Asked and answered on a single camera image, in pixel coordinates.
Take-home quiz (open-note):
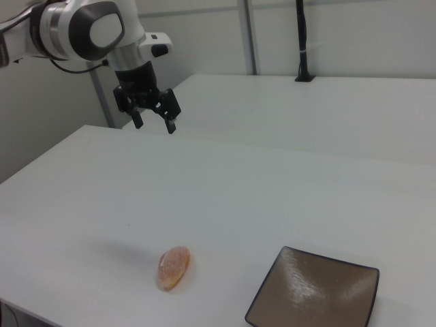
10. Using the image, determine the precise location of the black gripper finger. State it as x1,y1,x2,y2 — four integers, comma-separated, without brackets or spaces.
151,88,182,135
112,84,144,130

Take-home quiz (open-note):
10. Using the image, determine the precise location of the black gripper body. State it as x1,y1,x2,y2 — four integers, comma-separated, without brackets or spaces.
114,62,161,107

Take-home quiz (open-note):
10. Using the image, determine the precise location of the sugared orange bread roll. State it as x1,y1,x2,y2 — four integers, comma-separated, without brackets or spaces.
155,245,193,292

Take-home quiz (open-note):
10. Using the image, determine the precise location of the square brown ceramic plate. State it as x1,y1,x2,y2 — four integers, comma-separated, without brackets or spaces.
244,245,380,327

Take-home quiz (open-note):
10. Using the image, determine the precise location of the aluminium frame post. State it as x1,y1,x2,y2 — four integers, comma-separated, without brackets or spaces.
242,0,258,76
89,60,117,129

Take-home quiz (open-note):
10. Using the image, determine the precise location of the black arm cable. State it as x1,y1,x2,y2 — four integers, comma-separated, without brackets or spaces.
50,59,110,75

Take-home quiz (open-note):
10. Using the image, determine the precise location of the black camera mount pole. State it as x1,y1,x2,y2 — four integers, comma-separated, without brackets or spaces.
294,0,316,84

